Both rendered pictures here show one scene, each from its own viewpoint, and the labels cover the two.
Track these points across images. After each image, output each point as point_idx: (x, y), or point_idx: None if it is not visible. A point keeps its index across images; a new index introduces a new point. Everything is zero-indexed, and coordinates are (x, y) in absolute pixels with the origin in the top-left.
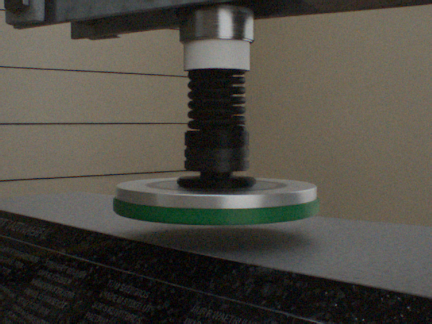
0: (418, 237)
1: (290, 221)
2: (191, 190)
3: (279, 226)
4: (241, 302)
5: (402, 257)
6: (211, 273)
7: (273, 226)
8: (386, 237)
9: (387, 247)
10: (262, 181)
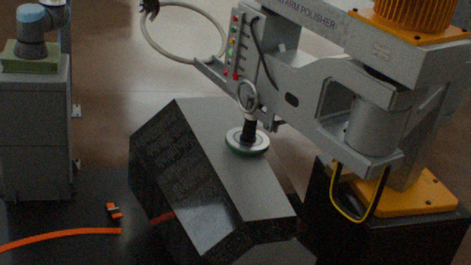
0: (209, 131)
1: (217, 151)
2: (257, 135)
3: (224, 149)
4: None
5: (227, 126)
6: None
7: (226, 149)
8: (214, 134)
9: (223, 130)
10: (234, 138)
